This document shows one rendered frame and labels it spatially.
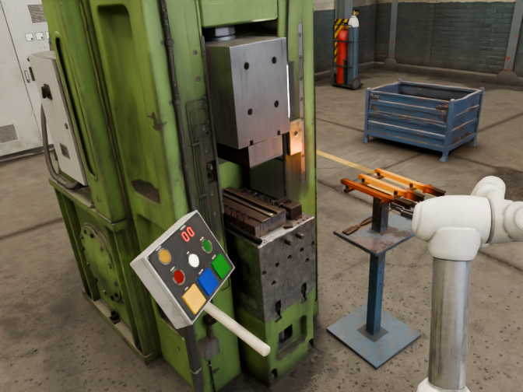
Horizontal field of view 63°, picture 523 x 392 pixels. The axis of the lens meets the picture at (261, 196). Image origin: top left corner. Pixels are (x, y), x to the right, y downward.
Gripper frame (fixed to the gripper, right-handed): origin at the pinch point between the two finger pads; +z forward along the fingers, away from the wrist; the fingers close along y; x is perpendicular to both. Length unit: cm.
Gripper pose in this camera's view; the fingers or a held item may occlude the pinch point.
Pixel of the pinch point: (401, 204)
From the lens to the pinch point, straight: 208.5
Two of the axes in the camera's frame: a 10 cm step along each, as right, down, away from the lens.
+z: -5.8, -3.2, 7.5
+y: 8.1, -3.0, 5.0
